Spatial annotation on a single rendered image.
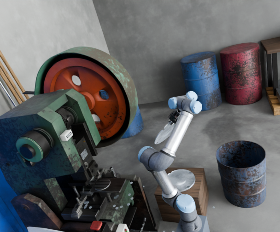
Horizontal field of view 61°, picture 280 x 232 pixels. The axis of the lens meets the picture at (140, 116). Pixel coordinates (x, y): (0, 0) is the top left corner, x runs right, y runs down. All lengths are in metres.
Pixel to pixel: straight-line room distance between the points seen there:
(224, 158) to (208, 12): 2.70
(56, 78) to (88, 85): 0.28
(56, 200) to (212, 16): 3.69
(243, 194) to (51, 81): 1.90
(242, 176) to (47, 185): 1.56
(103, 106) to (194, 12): 2.99
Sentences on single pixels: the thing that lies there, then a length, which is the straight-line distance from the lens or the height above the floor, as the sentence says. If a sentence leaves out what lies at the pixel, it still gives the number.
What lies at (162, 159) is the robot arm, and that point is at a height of 1.08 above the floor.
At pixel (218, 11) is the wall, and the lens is 4.49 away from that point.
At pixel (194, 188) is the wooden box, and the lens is 2.24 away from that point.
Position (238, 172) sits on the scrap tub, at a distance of 2.23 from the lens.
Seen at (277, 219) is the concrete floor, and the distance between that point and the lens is 2.47.
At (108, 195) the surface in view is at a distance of 1.87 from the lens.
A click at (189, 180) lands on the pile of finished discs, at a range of 2.31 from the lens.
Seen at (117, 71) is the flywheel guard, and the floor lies 1.52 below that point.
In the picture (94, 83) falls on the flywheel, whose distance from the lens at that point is 1.87.
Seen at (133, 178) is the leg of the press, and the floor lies 0.64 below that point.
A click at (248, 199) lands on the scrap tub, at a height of 0.12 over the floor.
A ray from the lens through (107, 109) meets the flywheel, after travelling 1.92.
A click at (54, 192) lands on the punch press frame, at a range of 1.93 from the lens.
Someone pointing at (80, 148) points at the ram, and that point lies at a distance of 1.73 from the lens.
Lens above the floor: 1.88
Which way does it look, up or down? 24 degrees down
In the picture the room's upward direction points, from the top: 17 degrees counter-clockwise
